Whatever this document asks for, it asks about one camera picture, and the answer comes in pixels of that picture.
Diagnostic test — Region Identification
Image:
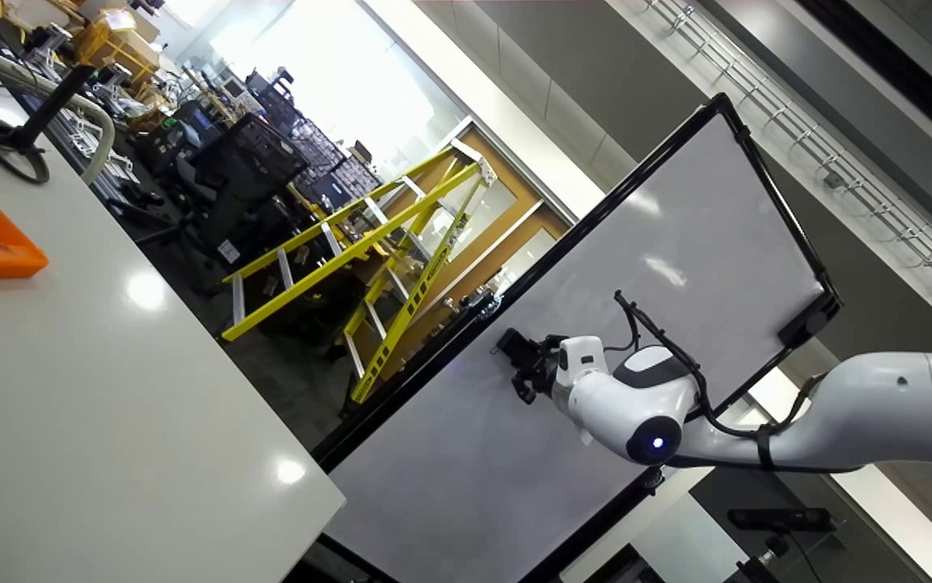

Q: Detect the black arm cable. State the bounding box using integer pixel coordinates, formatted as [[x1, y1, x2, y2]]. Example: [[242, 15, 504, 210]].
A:
[[610, 287, 818, 469]]

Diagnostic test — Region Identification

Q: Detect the yellow ladder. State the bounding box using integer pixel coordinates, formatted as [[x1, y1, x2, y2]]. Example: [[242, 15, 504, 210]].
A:
[[221, 141, 502, 408]]

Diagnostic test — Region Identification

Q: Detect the wooden door frame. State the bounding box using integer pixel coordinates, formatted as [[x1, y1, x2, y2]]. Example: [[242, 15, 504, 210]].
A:
[[421, 116, 578, 326]]

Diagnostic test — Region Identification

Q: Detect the grey hose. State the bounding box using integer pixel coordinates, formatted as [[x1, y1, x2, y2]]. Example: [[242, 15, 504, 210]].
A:
[[0, 44, 121, 186]]

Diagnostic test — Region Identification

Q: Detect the white table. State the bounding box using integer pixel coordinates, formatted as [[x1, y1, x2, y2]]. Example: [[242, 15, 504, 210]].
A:
[[0, 18, 349, 583]]

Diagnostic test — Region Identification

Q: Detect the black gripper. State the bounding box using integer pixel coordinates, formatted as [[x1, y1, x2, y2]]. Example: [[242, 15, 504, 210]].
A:
[[497, 326, 574, 408]]

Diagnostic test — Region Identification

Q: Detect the whiteboard with black frame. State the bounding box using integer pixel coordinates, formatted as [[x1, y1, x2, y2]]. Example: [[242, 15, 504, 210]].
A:
[[314, 91, 844, 583]]

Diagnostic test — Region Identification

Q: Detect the black equipment rack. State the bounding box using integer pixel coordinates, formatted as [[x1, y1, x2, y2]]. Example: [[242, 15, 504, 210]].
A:
[[188, 110, 314, 236]]

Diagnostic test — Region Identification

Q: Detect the black stand with round base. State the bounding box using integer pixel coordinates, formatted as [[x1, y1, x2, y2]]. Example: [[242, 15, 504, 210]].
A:
[[0, 61, 98, 186]]

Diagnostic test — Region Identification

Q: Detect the black board bracket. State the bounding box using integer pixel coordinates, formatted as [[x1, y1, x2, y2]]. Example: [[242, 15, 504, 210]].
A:
[[777, 291, 844, 348]]

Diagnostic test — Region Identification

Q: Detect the yellow machine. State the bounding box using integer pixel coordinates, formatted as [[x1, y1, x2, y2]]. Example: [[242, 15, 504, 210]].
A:
[[58, 7, 168, 92]]

